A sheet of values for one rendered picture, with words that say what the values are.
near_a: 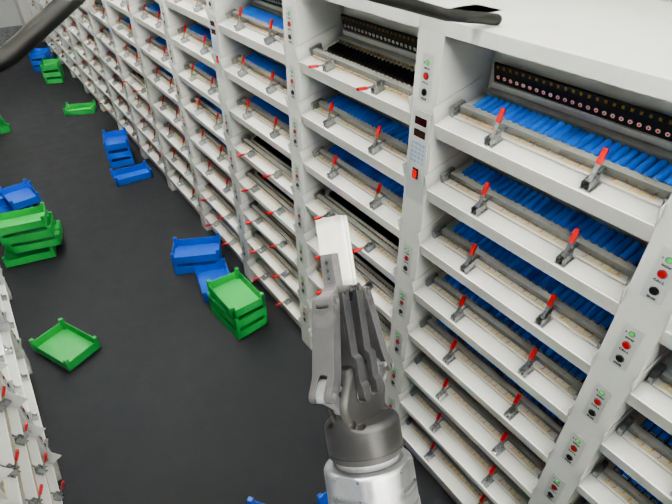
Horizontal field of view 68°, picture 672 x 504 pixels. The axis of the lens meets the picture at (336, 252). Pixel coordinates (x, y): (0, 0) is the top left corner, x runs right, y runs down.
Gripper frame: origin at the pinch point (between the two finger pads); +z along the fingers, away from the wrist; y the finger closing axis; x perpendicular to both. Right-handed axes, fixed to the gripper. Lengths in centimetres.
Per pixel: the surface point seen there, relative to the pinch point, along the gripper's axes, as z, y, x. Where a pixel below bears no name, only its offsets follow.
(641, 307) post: -20, -79, -22
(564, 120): 25, -91, -12
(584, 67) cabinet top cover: 29, -67, -20
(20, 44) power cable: 33, 7, 39
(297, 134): 53, -122, 87
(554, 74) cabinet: 37, -93, -11
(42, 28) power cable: 35, 6, 36
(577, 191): 6, -77, -14
